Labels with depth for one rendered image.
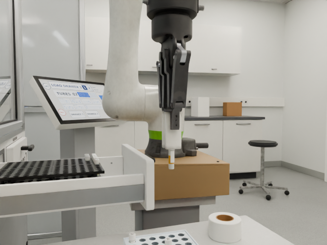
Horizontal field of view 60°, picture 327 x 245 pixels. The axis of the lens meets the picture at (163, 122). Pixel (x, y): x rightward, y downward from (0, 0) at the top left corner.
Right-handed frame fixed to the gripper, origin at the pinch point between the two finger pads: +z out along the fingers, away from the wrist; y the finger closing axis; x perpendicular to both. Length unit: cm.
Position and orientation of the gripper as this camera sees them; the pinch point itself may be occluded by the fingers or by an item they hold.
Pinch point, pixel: (171, 129)
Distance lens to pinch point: 52.8
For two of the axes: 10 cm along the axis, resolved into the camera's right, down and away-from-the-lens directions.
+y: -2.9, -0.5, 9.6
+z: 0.0, 10.0, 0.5
